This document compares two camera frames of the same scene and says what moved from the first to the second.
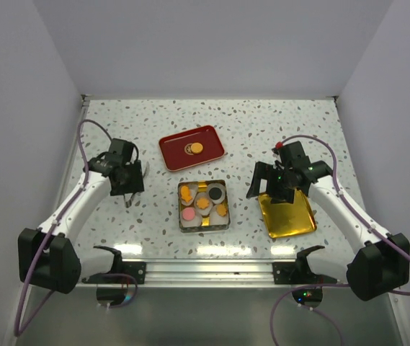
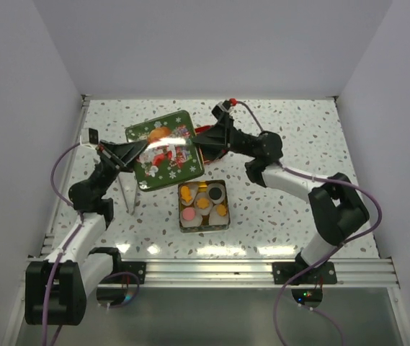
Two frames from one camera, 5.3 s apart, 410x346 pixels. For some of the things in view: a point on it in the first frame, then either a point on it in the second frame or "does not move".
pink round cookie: [188, 213] does not move
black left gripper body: [132, 182] → [108, 163]
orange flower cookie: [221, 210] does not move
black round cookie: [215, 193] does not move
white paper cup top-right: [216, 185] does not move
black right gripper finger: [261, 171] → [212, 141]
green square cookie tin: [203, 206] does not move
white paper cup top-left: [188, 192] does not move
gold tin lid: [287, 219] → [170, 156]
